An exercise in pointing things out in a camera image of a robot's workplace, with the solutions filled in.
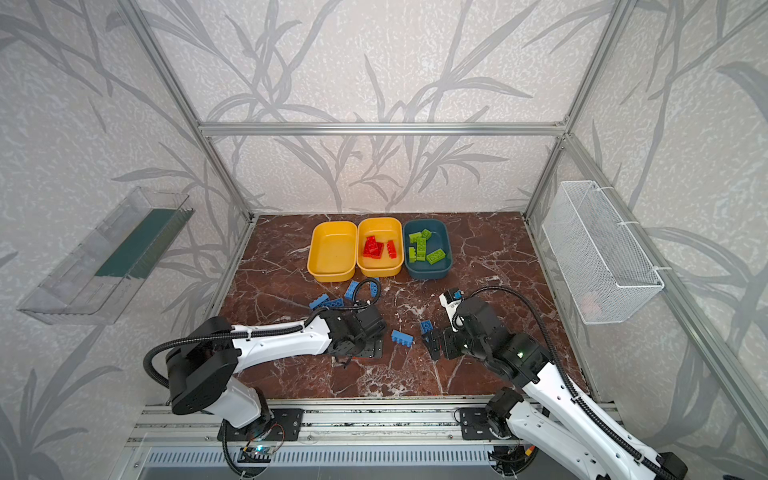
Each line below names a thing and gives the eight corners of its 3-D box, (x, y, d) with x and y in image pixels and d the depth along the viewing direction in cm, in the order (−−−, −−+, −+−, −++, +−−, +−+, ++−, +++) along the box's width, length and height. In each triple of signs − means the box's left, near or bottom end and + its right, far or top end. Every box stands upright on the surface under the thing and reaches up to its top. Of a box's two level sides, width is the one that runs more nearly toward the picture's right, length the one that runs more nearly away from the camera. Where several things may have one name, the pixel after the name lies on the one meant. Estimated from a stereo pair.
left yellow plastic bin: (302, 283, 103) (297, 273, 98) (315, 231, 118) (311, 220, 113) (356, 283, 103) (353, 273, 98) (362, 231, 118) (360, 220, 113)
